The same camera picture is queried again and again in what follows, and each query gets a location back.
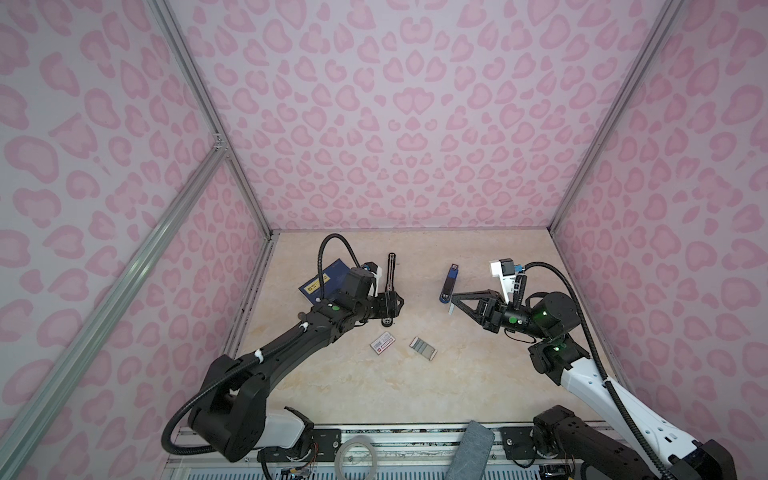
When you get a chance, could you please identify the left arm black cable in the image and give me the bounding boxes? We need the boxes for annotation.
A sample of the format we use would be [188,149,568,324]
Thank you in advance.
[160,232,362,457]

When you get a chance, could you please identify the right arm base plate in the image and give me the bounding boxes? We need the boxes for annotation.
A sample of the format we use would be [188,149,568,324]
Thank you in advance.
[499,425,567,463]

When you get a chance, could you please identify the clear tape roll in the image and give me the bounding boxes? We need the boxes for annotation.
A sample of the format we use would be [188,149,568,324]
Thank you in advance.
[334,435,379,480]

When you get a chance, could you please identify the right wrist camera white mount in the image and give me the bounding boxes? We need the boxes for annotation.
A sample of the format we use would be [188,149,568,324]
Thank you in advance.
[490,258,527,308]

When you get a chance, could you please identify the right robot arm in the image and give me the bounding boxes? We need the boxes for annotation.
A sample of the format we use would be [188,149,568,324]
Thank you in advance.
[440,290,737,479]

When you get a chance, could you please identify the silver staple tray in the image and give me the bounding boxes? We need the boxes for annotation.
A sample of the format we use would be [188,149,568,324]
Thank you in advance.
[409,337,437,361]

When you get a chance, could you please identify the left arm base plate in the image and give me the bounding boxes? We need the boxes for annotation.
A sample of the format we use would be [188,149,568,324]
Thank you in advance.
[256,428,342,463]

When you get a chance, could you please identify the aluminium frame rail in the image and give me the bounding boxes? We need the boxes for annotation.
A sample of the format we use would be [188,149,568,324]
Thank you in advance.
[0,140,229,463]

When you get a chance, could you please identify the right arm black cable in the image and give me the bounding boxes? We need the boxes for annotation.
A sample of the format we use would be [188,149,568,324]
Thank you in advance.
[521,261,676,480]

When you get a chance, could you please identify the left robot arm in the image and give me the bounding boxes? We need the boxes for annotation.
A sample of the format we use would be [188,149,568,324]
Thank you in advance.
[182,262,404,462]

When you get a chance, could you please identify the red white staple box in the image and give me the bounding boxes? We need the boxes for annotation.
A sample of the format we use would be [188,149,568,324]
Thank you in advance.
[370,332,396,355]

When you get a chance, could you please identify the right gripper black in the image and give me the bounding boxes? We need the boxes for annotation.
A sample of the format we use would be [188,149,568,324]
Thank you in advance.
[454,292,552,342]

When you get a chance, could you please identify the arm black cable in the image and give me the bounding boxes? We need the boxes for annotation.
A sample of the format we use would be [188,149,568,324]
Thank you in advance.
[160,232,362,457]
[521,261,676,480]

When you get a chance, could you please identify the blue booklet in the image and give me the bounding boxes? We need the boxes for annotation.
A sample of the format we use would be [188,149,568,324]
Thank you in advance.
[298,258,352,304]

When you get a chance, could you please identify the grey cloth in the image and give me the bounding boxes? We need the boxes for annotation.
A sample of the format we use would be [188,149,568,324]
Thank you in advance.
[444,421,495,480]

